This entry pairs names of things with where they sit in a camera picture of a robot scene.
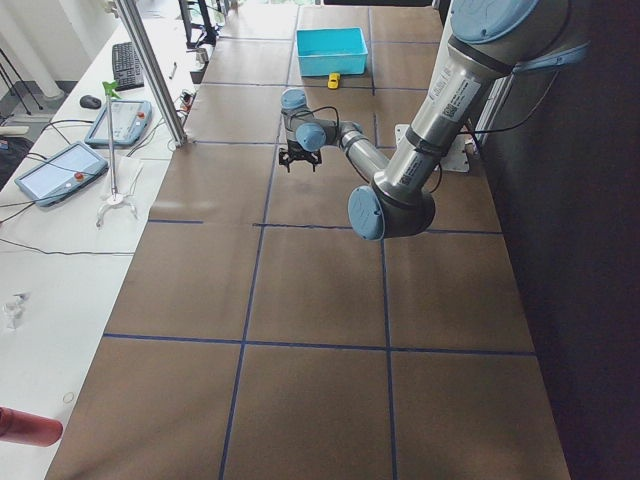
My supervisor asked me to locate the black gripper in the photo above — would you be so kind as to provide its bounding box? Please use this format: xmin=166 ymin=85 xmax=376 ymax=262
xmin=278 ymin=142 xmax=322 ymax=172

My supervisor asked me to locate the yellow beetle toy car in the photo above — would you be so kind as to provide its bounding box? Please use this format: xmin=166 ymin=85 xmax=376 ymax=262
xmin=327 ymin=72 xmax=341 ymax=90

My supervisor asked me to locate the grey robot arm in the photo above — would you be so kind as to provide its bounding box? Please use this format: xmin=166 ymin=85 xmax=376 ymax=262
xmin=279 ymin=1 xmax=591 ymax=240

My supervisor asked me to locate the light blue plastic bin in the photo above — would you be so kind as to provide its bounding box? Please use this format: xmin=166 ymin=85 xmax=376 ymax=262
xmin=296 ymin=27 xmax=368 ymax=77

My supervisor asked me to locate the far teach pendant tablet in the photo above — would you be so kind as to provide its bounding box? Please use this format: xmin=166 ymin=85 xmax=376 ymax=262
xmin=84 ymin=100 xmax=152 ymax=148

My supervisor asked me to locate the teach pendant tablet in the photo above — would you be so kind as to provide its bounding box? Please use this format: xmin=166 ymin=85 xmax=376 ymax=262
xmin=84 ymin=100 xmax=152 ymax=148
xmin=14 ymin=141 xmax=108 ymax=207

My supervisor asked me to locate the black computer keyboard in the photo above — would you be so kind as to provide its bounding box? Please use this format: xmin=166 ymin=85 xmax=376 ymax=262
xmin=112 ymin=42 xmax=144 ymax=91

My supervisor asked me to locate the silver rod white stand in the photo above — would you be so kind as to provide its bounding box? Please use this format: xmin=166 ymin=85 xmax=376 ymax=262
xmin=96 ymin=81 xmax=137 ymax=229

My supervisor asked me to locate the black computer mouse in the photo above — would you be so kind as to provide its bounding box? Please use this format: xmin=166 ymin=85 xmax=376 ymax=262
xmin=79 ymin=95 xmax=102 ymax=110

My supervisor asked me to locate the near teach pendant tablet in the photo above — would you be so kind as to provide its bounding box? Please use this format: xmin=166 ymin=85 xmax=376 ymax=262
xmin=14 ymin=141 xmax=108 ymax=207

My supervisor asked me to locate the red cylinder bottle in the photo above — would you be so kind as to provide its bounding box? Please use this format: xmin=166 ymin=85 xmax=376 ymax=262
xmin=1 ymin=407 xmax=63 ymax=447

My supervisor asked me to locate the aluminium frame post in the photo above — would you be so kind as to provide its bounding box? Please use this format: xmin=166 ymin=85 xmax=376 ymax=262
xmin=114 ymin=0 xmax=187 ymax=148

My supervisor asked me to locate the white pillar mount base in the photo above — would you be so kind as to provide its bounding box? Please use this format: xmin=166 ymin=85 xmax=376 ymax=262
xmin=394 ymin=124 xmax=471 ymax=174

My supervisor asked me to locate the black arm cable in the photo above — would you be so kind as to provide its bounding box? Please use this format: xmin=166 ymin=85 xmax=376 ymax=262
xmin=294 ymin=104 xmax=531 ymax=194

